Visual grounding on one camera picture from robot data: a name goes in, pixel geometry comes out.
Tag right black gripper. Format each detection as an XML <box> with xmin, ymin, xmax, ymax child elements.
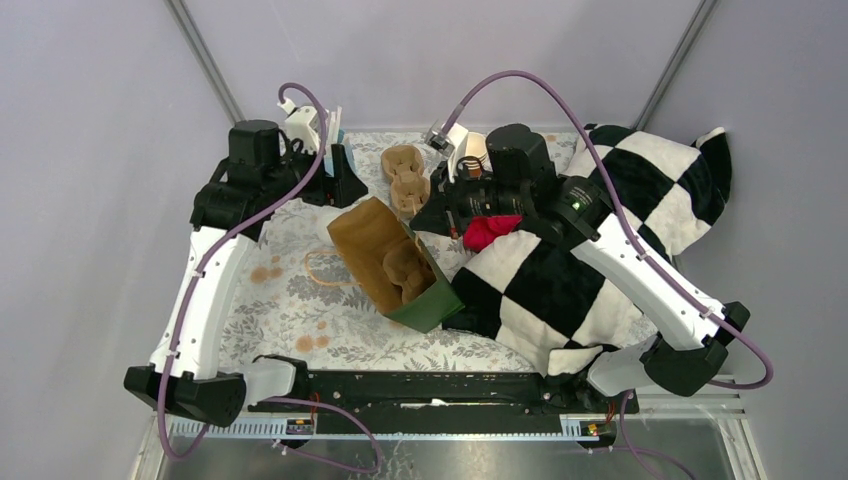
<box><xmin>409</xmin><ymin>156</ymin><xmax>529</xmax><ymax>239</ymax></box>

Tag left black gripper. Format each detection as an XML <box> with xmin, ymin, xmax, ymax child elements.
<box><xmin>264</xmin><ymin>137</ymin><xmax>369</xmax><ymax>207</ymax></box>

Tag brown cardboard cup carrier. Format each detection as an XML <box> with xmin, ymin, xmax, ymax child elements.
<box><xmin>381</xmin><ymin>145</ymin><xmax>431</xmax><ymax>219</ymax></box>

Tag green brown paper bag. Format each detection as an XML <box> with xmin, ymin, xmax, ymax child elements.
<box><xmin>326</xmin><ymin>197</ymin><xmax>464</xmax><ymax>333</ymax></box>

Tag stack of brown paper cups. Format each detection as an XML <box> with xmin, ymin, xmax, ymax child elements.
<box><xmin>461</xmin><ymin>132</ymin><xmax>491</xmax><ymax>176</ymax></box>

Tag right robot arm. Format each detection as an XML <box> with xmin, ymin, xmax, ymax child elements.
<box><xmin>411</xmin><ymin>124</ymin><xmax>749</xmax><ymax>412</ymax></box>

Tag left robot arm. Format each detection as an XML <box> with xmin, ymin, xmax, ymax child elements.
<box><xmin>124</xmin><ymin>120</ymin><xmax>367</xmax><ymax>427</ymax></box>

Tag red cloth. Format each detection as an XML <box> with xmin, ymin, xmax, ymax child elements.
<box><xmin>462</xmin><ymin>215</ymin><xmax>523</xmax><ymax>253</ymax></box>

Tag floral table mat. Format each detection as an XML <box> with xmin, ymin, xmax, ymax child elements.
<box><xmin>218</xmin><ymin>129</ymin><xmax>690</xmax><ymax>375</ymax></box>

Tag black white checkered blanket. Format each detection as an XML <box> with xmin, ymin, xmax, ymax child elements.
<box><xmin>442</xmin><ymin>121</ymin><xmax>734</xmax><ymax>382</ymax></box>

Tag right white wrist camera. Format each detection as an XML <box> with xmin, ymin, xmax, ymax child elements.
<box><xmin>424</xmin><ymin>123</ymin><xmax>470</xmax><ymax>183</ymax></box>

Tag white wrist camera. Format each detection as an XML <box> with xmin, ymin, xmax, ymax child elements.
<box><xmin>277</xmin><ymin>97</ymin><xmax>331</xmax><ymax>154</ymax></box>
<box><xmin>424</xmin><ymin>123</ymin><xmax>470</xmax><ymax>183</ymax></box>

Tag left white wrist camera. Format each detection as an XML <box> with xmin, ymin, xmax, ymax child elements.
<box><xmin>277</xmin><ymin>97</ymin><xmax>331</xmax><ymax>154</ymax></box>

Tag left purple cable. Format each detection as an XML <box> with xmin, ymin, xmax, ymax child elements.
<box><xmin>156</xmin><ymin>82</ymin><xmax>386</xmax><ymax>476</ymax></box>

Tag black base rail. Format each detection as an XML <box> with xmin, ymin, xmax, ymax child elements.
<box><xmin>252</xmin><ymin>370</ymin><xmax>639</xmax><ymax>437</ymax></box>

